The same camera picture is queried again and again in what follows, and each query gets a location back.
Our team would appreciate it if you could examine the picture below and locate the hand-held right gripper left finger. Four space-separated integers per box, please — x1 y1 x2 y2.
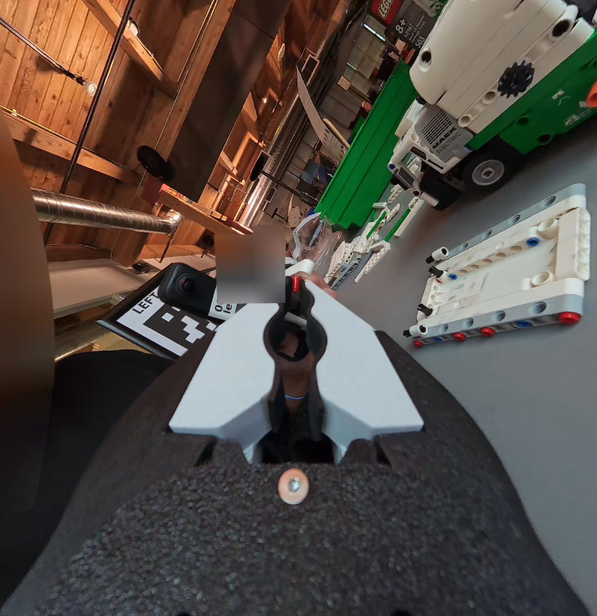
169 288 290 464

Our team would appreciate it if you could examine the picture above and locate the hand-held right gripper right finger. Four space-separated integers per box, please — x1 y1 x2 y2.
298 280 425 464

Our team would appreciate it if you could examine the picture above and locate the pile of white lego parts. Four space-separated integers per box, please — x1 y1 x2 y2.
323 185 427 285

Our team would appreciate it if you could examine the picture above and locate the white grey lego panel assembly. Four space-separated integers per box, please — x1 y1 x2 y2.
403 183 592 348

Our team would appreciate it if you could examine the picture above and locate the white green lego truck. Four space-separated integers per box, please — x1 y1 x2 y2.
387 0 597 211

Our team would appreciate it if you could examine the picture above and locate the lego set box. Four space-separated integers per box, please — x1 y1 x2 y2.
371 0 449 47

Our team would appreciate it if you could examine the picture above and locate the person's left hand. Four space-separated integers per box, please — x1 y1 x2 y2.
278 332 314 394

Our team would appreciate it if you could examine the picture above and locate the black framed marker sign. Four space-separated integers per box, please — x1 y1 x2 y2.
95 284 222 360

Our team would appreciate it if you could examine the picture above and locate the black round fixture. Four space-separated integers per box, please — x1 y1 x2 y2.
137 144 177 182

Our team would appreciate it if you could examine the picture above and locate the clear plastic bag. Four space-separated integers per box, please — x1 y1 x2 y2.
291 212 350 270

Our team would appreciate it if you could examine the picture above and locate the wooden clipboard stand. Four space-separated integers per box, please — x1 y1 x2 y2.
322 118 351 156

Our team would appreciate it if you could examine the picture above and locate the green plastic bin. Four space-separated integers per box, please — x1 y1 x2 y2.
314 63 420 230

